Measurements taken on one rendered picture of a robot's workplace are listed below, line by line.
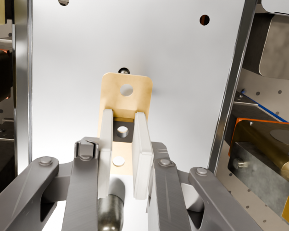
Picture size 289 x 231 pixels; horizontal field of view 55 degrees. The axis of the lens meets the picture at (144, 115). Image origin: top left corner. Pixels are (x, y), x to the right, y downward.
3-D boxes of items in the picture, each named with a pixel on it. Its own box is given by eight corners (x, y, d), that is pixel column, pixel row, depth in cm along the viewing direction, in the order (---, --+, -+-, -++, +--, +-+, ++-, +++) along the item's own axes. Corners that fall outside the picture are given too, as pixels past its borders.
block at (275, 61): (247, 57, 59) (352, 89, 32) (192, 50, 57) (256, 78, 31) (256, 21, 56) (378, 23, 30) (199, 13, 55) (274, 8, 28)
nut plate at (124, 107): (139, 174, 24) (140, 182, 22) (94, 171, 23) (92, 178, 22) (153, 76, 21) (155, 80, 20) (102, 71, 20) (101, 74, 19)
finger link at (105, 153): (107, 199, 15) (93, 198, 15) (109, 145, 22) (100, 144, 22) (112, 150, 14) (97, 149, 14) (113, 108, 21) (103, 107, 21)
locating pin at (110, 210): (122, 209, 34) (122, 251, 28) (96, 208, 34) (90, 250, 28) (125, 187, 33) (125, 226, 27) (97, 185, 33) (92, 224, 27)
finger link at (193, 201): (154, 183, 13) (214, 188, 14) (147, 140, 18) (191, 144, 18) (150, 209, 14) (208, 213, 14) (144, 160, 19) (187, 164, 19)
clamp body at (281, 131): (240, 114, 63) (369, 219, 30) (189, 109, 62) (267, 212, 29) (247, 85, 61) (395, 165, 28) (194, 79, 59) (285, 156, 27)
